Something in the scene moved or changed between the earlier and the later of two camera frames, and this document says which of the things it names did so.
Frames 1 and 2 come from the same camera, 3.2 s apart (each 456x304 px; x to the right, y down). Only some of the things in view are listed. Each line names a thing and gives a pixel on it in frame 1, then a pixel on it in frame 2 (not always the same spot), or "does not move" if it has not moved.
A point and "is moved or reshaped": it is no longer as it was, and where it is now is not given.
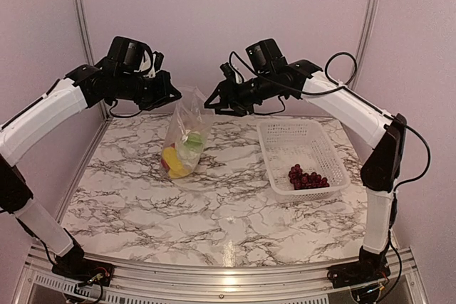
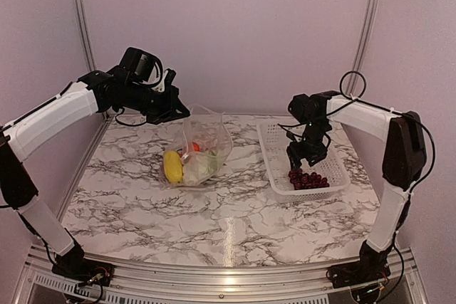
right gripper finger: (217, 97) → (296, 152)
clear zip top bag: (189, 137) is moved or reshaped
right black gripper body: (241, 100) → (314, 135)
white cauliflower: (190, 149) → (197, 167)
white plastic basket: (308, 143) does not move
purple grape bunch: (301, 181) does not move
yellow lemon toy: (171, 156) is moved or reshaped
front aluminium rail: (174, 284) does not move
